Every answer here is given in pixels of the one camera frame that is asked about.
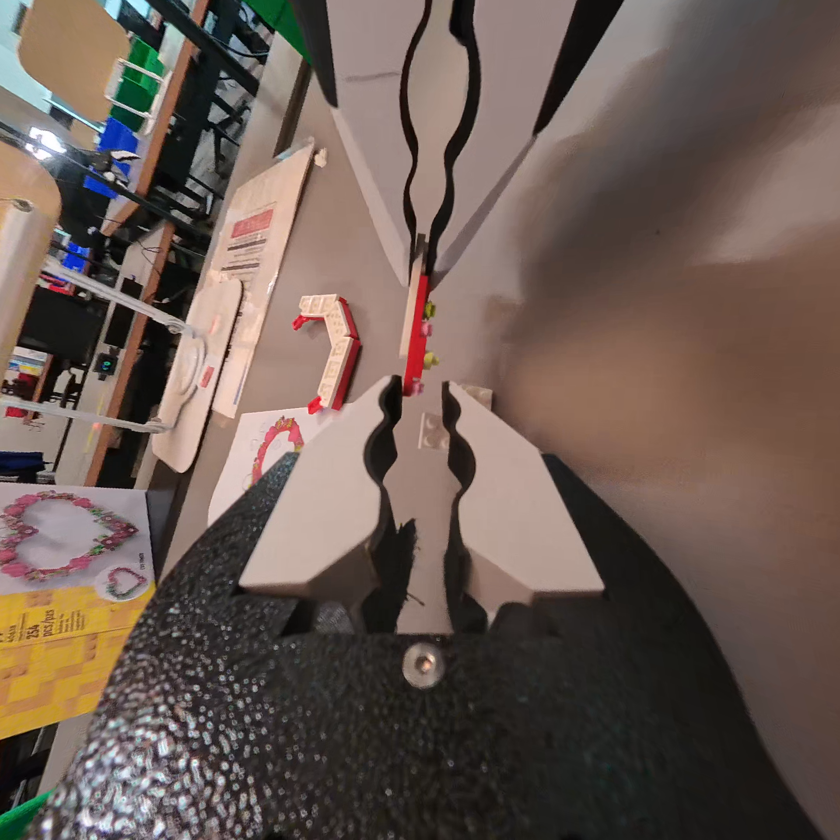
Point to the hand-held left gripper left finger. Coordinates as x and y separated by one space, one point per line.
315 512

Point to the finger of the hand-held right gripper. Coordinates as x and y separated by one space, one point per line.
367 79
505 79

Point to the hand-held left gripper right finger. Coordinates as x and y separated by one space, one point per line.
525 525

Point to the white lego plate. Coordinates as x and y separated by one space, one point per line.
433 433
479 396

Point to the red white flowered lego assembly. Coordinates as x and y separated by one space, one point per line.
417 328

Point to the lego instruction booklet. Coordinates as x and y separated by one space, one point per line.
246 453

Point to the curved white red lego assembly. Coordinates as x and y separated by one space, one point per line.
338 354

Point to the yellow lego set box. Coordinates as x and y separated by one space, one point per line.
65 656

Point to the green panel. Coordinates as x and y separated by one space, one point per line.
282 19

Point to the laminated instruction sheet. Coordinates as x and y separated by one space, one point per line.
262 197

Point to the white rounded board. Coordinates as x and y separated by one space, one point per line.
177 433

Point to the green storage bins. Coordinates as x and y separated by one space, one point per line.
141 62

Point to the blue storage bins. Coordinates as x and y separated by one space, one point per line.
121 138

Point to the beige chair back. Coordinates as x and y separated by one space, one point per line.
72 52

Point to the black monitor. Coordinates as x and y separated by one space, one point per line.
59 321

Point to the round wooden chair seat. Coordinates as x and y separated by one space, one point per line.
26 216

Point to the green bin edge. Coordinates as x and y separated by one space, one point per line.
16 820

